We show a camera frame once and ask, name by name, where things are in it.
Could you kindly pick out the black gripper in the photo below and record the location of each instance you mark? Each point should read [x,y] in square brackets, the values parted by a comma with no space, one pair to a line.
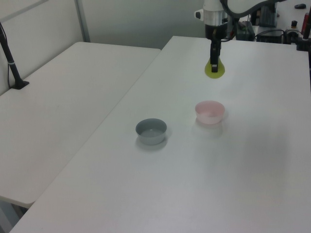
[216,31]

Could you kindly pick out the black computer mouse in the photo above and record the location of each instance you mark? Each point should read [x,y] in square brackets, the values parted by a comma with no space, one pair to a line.
[300,6]

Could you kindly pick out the black camera stand pole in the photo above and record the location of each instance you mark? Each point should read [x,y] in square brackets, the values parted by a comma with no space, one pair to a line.
[11,65]

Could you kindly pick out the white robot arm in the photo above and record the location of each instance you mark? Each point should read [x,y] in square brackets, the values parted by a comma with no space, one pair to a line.
[212,11]

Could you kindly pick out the grey metal partition post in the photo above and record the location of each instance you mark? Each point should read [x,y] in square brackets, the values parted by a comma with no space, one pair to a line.
[82,20]

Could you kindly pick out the pink bowl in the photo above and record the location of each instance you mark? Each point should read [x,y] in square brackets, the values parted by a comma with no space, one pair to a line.
[209,114]

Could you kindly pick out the green pear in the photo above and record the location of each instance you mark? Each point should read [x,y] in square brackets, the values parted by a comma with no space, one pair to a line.
[208,71]

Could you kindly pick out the grey keyboard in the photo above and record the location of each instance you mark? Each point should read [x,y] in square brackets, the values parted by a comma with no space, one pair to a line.
[268,18]

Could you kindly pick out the grey bowl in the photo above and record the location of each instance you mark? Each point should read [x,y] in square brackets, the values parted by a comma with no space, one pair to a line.
[151,136]

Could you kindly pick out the emergency stop button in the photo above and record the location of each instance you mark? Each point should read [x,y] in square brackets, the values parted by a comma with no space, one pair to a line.
[294,24]

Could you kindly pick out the black box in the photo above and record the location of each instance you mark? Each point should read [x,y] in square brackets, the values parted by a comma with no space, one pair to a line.
[269,37]

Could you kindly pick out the green black device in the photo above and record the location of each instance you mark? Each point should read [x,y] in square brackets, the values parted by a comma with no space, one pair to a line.
[246,30]

